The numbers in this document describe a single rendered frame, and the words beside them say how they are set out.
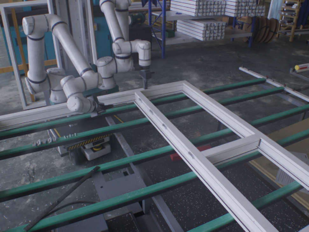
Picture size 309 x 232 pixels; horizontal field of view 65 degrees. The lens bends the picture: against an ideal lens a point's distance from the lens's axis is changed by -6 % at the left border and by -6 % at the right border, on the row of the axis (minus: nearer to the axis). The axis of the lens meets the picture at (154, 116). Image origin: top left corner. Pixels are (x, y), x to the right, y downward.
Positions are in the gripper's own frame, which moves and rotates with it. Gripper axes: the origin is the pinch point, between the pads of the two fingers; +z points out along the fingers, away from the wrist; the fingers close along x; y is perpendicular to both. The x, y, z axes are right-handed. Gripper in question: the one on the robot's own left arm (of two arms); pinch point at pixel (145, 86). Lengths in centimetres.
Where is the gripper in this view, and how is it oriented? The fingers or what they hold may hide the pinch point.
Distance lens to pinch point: 194.3
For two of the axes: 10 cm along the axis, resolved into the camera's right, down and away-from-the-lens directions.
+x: -4.2, -4.5, 7.9
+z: 0.0, 8.7, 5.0
